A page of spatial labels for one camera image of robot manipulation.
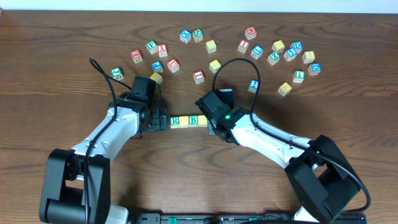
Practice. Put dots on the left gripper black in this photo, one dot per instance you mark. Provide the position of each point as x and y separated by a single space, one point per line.
158 119

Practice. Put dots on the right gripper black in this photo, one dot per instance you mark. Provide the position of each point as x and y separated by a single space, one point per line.
212 128

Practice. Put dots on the green B block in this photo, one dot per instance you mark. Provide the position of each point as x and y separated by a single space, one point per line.
193 121

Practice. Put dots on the green R block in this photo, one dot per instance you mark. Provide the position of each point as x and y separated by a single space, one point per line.
174 122

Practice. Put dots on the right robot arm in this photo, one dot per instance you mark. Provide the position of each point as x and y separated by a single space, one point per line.
321 177

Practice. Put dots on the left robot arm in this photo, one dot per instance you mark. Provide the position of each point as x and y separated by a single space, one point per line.
77 185

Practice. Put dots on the blue P block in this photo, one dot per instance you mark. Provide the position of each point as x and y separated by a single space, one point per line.
157 66

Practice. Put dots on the red I block centre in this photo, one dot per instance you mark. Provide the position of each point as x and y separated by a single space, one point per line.
199 77

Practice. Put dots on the red i block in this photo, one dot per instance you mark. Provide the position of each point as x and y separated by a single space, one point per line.
243 46
199 77

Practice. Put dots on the green J block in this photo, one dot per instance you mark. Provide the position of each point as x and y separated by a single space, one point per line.
117 73

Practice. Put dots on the red block upper left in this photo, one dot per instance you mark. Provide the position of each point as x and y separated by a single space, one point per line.
136 56

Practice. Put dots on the red U block upper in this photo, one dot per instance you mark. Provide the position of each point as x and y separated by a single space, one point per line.
173 65

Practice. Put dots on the blue 2 block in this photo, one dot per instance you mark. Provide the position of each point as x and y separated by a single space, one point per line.
253 86

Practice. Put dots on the green F block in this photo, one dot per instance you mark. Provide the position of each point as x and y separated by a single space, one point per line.
152 46

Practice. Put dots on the red Y block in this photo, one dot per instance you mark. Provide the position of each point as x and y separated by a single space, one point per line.
162 50

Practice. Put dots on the red I block right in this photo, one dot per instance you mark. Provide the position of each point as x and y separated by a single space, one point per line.
243 46

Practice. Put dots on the blue L block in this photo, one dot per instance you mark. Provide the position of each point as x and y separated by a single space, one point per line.
256 52

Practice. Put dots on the blue X block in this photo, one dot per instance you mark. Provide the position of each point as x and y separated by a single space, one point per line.
185 36

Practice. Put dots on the green N block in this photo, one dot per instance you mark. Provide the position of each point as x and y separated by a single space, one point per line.
197 35

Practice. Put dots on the green Z block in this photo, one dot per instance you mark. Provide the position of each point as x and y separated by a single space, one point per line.
273 58

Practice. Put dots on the red H block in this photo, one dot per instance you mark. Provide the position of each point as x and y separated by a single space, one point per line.
250 33

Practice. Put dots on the green L block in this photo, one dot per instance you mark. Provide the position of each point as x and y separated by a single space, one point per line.
298 76

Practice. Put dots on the blue 5 block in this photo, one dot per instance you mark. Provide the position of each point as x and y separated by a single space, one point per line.
290 54

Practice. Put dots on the blue D block upper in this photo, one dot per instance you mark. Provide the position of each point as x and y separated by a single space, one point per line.
297 46

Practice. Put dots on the blue d block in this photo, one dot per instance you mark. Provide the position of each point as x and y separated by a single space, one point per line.
314 69
297 46

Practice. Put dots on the yellow 8 block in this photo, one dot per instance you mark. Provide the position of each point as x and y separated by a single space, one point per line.
308 57

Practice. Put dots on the blue D block right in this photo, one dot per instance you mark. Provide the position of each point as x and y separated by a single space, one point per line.
314 69

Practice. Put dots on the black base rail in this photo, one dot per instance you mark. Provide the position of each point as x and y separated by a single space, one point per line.
156 218

